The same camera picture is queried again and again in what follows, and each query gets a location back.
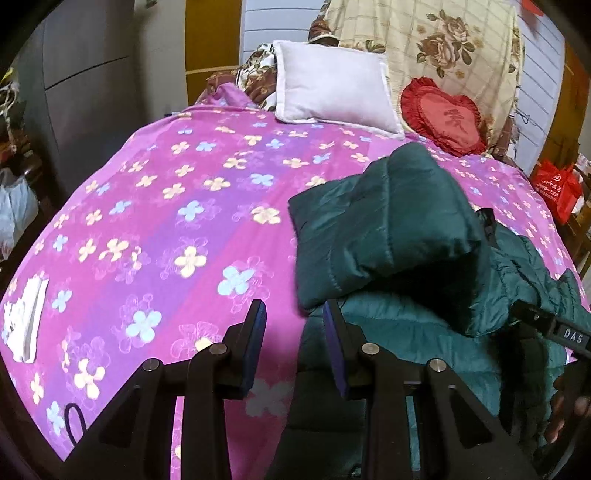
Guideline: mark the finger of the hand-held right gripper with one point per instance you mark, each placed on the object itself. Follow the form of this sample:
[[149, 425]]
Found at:
[[531, 314]]

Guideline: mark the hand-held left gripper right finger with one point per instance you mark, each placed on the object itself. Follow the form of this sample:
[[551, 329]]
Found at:
[[332, 353]]

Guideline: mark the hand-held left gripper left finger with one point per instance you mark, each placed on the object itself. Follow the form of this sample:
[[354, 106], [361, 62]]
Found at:
[[256, 344]]

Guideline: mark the dark green puffer jacket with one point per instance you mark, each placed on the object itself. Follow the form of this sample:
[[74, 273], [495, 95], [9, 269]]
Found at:
[[392, 221]]

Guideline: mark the person's right hand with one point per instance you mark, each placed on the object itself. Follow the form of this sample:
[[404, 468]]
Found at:
[[565, 410]]

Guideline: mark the red shopping bag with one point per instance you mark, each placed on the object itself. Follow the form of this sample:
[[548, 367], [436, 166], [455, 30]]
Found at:
[[556, 189]]

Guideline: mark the pink floral bed sheet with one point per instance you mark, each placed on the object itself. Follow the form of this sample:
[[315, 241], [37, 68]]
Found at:
[[161, 207]]

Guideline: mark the red heart-shaped cushion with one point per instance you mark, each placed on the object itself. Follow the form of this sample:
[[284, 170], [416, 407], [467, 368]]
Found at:
[[445, 120]]

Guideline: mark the white lace cloth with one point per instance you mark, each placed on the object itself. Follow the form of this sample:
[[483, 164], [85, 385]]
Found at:
[[23, 318]]

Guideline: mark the white pillow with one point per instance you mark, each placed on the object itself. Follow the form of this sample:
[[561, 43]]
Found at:
[[332, 85]]

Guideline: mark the brown floral fabric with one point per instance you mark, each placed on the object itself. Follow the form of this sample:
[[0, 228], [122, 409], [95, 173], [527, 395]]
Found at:
[[258, 76]]

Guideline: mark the white plastic bag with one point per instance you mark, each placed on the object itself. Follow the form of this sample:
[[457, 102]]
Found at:
[[16, 217]]

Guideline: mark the cream rose-print quilt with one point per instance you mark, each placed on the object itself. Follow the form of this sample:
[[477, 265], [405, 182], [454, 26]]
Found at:
[[443, 41]]

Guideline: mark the red hanging decoration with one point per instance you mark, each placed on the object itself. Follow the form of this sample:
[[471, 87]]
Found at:
[[533, 7]]

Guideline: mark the grey refrigerator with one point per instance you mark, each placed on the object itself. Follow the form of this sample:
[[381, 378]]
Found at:
[[83, 83]]

